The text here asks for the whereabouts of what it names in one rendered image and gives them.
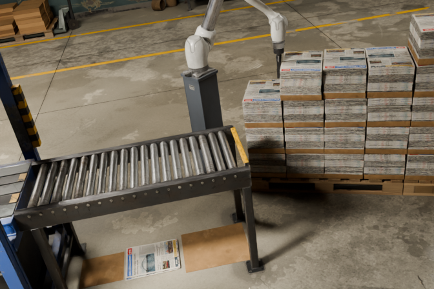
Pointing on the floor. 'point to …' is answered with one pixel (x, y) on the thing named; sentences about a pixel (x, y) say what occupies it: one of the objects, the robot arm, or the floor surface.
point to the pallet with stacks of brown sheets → (26, 20)
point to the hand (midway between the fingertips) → (279, 73)
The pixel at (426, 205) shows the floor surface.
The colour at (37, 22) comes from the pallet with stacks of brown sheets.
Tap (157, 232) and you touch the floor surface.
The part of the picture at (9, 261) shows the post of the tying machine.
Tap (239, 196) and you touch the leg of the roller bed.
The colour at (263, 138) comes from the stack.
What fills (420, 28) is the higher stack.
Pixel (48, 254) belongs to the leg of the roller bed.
